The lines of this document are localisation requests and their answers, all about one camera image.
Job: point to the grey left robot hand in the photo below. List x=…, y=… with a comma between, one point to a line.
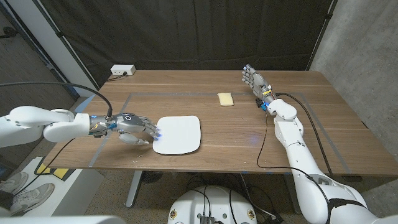
x=130, y=123

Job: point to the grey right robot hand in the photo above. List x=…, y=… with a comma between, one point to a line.
x=258, y=84

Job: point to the yellow sponge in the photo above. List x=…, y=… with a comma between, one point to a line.
x=225, y=99

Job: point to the white paper plate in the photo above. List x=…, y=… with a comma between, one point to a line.
x=178, y=135

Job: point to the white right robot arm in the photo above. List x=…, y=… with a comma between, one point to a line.
x=298, y=155

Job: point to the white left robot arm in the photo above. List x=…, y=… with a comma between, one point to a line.
x=37, y=123

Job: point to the white power strip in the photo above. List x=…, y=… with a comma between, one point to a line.
x=122, y=69

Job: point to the black round fan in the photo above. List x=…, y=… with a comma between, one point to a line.
x=151, y=177

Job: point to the black backdrop curtain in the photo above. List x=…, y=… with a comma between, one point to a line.
x=192, y=31

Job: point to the white floor board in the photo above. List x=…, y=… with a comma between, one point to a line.
x=77, y=193

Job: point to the black backdrop stand pole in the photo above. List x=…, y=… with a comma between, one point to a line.
x=326, y=18
x=61, y=35

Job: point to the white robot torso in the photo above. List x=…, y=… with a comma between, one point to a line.
x=214, y=202

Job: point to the grey sneaker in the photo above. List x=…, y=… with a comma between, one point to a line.
x=31, y=197
x=14, y=183

